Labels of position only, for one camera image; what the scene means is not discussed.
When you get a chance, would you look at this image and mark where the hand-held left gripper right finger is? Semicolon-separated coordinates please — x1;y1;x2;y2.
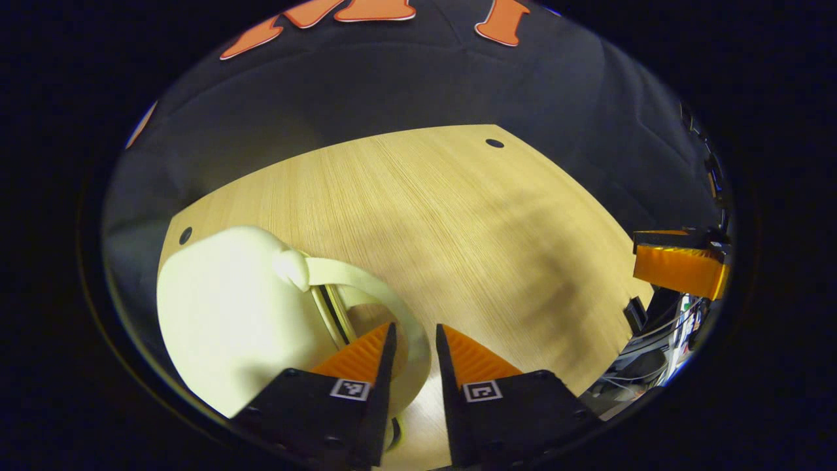
436;323;602;470

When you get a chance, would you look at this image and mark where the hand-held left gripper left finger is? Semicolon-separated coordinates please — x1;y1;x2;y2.
232;322;398;470

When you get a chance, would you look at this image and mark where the pale yellow soft suitcase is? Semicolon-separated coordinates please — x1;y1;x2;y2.
156;226;432;452

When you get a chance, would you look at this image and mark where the tangle of cables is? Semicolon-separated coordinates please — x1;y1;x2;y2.
582;294;710;419

